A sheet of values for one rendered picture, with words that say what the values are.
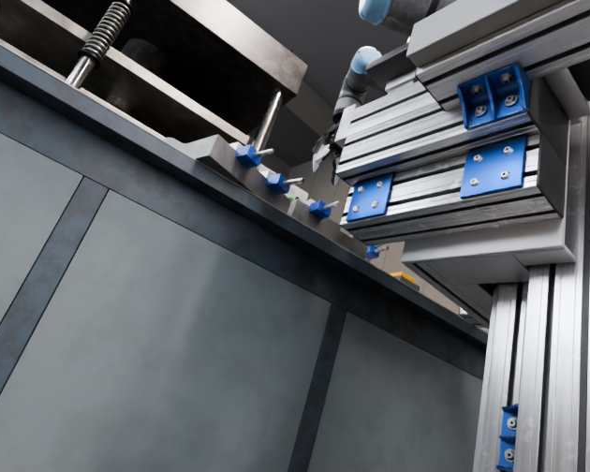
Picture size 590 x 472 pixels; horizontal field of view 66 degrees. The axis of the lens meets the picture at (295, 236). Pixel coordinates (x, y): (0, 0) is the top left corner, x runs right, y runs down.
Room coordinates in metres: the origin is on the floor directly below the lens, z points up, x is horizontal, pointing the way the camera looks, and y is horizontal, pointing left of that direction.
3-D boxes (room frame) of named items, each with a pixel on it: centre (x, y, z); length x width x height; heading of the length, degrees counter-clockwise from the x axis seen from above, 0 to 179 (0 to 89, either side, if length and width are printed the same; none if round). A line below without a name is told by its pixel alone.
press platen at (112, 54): (1.86, 0.99, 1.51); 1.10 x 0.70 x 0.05; 118
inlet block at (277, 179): (0.92, 0.07, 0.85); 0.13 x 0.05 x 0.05; 45
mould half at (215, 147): (1.07, 0.30, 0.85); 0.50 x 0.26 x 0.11; 45
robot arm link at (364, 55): (0.97, -0.06, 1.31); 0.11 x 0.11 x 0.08; 2
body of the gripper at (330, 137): (1.06, -0.04, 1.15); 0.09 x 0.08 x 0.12; 28
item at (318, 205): (1.05, -0.05, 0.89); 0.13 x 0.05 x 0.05; 28
